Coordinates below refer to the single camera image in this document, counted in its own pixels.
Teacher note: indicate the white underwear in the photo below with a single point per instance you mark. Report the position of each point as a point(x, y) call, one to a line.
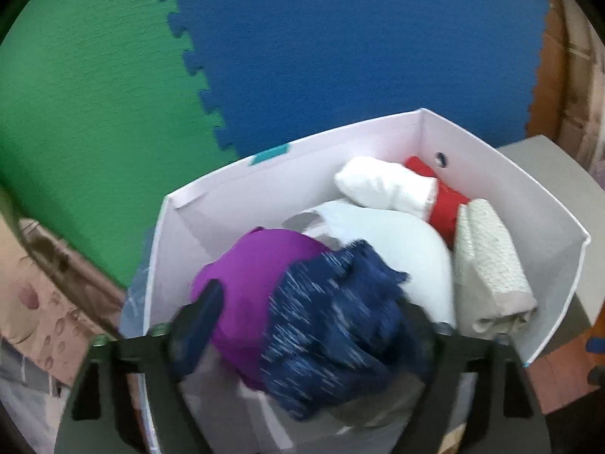
point(377, 184)

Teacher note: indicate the beige dotted underwear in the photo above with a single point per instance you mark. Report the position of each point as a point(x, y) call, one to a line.
point(491, 292)

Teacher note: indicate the wooden door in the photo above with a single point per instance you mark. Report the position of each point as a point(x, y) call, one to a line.
point(568, 98)

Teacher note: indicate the green foam mat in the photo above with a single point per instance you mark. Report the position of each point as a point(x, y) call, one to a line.
point(99, 121)

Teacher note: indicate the red underwear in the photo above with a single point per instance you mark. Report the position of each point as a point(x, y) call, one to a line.
point(444, 215)

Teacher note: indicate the white bra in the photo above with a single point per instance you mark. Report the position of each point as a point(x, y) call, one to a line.
point(405, 243)

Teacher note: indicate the navy patterned underwear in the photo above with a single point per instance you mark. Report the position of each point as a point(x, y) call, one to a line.
point(340, 327)

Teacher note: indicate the purple underwear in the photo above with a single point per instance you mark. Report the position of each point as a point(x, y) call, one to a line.
point(249, 272)

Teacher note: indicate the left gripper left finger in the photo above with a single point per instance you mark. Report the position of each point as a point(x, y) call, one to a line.
point(100, 416)

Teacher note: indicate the grey cabinet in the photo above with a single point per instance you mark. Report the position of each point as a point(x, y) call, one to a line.
point(560, 238)

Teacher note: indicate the white XINCCI shoe box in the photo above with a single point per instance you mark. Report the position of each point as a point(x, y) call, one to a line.
point(296, 189)

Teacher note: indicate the pink floral curtain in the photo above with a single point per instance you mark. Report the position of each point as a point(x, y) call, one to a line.
point(53, 300)

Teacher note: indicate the blue foam mat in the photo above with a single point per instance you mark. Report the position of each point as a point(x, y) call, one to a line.
point(279, 70)

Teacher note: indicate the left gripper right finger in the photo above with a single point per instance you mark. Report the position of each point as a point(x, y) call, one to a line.
point(504, 416)

